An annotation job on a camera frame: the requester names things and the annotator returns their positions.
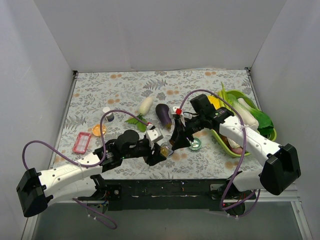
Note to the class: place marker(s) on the amber pill bottle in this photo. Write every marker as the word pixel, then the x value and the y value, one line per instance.
pixel 166 149

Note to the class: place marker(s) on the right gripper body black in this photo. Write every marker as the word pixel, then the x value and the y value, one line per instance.
pixel 180 131

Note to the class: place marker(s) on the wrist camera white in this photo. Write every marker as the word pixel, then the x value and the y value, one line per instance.
pixel 154 135
pixel 175 113

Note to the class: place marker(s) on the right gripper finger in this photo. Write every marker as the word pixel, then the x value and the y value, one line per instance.
pixel 178 128
pixel 180 139

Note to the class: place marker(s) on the purple eggplant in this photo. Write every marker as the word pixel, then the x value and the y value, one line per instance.
pixel 162 112

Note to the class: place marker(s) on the black front rail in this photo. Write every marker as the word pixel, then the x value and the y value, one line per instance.
pixel 156 194

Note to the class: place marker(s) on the napa cabbage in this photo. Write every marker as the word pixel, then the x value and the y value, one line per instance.
pixel 246 116

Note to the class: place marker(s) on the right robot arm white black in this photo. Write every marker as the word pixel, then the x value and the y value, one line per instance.
pixel 280 162

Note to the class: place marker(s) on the pink rectangular pill box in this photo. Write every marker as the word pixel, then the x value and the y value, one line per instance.
pixel 81 143

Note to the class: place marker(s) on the orange round pill box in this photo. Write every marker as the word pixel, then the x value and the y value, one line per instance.
pixel 99 130

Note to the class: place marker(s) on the celery stalks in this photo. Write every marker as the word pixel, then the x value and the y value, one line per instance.
pixel 229 98

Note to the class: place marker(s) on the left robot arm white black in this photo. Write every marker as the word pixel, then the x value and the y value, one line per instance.
pixel 39 189

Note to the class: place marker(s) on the green round pill box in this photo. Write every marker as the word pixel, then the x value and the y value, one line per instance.
pixel 195 144

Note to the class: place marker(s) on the green bok choy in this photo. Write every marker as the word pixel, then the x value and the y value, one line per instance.
pixel 265 124

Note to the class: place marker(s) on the white blue pill bottle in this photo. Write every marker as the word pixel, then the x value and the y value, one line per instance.
pixel 109 116

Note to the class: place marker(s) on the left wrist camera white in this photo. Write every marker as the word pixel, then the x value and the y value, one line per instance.
pixel 154 135

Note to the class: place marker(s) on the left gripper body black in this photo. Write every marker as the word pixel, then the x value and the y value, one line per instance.
pixel 150 155

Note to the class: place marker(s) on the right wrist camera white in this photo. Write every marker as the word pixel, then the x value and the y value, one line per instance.
pixel 175 113

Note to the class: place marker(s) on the white radish with leaves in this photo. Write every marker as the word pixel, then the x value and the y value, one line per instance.
pixel 140 122

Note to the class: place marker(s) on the floral table mat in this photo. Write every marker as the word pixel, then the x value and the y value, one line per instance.
pixel 124 92

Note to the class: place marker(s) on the green vegetable basket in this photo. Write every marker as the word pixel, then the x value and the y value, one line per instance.
pixel 231 147

